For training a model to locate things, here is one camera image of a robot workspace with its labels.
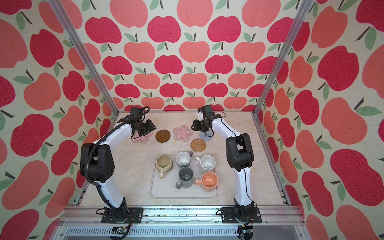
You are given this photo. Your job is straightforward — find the beige rectangular tray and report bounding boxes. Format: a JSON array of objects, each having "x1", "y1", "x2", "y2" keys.
[{"x1": 150, "y1": 154, "x2": 219, "y2": 199}]

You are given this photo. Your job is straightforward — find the right aluminium frame post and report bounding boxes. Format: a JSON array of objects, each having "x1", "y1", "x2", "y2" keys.
[{"x1": 253, "y1": 0, "x2": 315, "y2": 117}]

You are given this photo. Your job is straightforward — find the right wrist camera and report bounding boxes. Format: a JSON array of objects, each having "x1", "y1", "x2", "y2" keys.
[{"x1": 196, "y1": 105, "x2": 215, "y2": 122}]

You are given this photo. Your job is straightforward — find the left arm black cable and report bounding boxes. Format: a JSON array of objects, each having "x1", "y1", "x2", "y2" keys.
[{"x1": 83, "y1": 106, "x2": 151, "y2": 240}]

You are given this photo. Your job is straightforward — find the tan rattan round coaster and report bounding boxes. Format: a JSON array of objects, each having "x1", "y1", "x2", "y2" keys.
[{"x1": 191, "y1": 139, "x2": 207, "y2": 153}]

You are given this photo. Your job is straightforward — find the white ceramic mug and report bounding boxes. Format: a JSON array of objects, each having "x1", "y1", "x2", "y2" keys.
[{"x1": 195, "y1": 155, "x2": 216, "y2": 173}]

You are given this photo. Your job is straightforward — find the front aluminium frame rail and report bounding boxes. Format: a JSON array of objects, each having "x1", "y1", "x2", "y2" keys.
[{"x1": 48, "y1": 205, "x2": 311, "y2": 240}]

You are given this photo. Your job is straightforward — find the left aluminium frame post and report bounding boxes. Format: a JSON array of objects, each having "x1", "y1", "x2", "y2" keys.
[{"x1": 48, "y1": 0, "x2": 119, "y2": 117}]

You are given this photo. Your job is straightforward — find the aluminium frame post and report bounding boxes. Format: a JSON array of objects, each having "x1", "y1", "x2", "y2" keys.
[
  {"x1": 253, "y1": 0, "x2": 315, "y2": 117},
  {"x1": 48, "y1": 0, "x2": 119, "y2": 117}
]

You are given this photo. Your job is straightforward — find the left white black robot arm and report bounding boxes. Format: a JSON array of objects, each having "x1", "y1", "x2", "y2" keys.
[{"x1": 80, "y1": 120, "x2": 156, "y2": 223}]

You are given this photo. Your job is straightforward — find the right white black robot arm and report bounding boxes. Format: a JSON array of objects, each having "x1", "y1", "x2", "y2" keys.
[{"x1": 192, "y1": 118, "x2": 255, "y2": 222}]

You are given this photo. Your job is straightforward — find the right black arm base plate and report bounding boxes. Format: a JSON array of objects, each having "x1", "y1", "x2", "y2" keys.
[{"x1": 216, "y1": 207, "x2": 263, "y2": 225}]

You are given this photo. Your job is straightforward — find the cream ceramic mug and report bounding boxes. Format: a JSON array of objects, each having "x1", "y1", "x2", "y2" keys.
[{"x1": 156, "y1": 155, "x2": 173, "y2": 179}]

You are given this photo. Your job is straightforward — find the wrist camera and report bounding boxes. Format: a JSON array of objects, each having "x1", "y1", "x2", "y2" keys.
[
  {"x1": 129, "y1": 107, "x2": 143, "y2": 118},
  {"x1": 196, "y1": 105, "x2": 215, "y2": 122}
]

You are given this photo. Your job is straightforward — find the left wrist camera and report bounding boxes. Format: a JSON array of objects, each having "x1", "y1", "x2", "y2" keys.
[{"x1": 129, "y1": 107, "x2": 143, "y2": 118}]

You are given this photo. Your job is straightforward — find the brown wooden round coaster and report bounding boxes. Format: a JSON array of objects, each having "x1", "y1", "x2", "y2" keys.
[{"x1": 156, "y1": 130, "x2": 171, "y2": 143}]

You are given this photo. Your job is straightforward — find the lavender ceramic mug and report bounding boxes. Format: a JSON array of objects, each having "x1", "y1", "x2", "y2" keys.
[{"x1": 176, "y1": 152, "x2": 193, "y2": 169}]

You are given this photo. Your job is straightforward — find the pink flower coaster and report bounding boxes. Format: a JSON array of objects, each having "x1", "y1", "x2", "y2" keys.
[
  {"x1": 173, "y1": 125, "x2": 194, "y2": 142},
  {"x1": 132, "y1": 133, "x2": 153, "y2": 144}
]

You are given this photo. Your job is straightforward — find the salmon pink ceramic mug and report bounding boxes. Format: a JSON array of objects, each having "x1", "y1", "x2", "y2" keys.
[{"x1": 195, "y1": 172, "x2": 219, "y2": 192}]

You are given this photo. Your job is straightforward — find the dark grey ceramic mug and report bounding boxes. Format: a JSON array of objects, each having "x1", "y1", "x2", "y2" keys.
[{"x1": 175, "y1": 167, "x2": 194, "y2": 189}]

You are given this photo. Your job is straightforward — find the grey woven round coaster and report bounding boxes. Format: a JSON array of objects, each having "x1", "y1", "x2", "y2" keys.
[{"x1": 199, "y1": 131, "x2": 214, "y2": 142}]

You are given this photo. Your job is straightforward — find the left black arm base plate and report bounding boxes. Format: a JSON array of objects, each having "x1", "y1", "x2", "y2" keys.
[{"x1": 101, "y1": 207, "x2": 144, "y2": 225}]

